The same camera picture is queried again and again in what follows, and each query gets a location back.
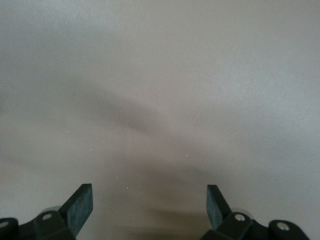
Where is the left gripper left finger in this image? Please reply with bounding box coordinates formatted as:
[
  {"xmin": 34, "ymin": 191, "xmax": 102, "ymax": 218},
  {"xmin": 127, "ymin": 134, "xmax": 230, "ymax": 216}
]
[{"xmin": 0, "ymin": 183, "xmax": 94, "ymax": 240}]

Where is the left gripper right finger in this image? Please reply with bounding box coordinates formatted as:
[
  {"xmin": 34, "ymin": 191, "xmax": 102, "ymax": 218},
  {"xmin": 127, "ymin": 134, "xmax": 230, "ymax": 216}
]
[{"xmin": 199, "ymin": 184, "xmax": 311, "ymax": 240}]

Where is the brown table mat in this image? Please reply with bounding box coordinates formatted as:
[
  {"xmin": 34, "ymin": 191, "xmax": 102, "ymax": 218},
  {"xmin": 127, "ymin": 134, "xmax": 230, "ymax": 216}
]
[{"xmin": 0, "ymin": 0, "xmax": 320, "ymax": 240}]

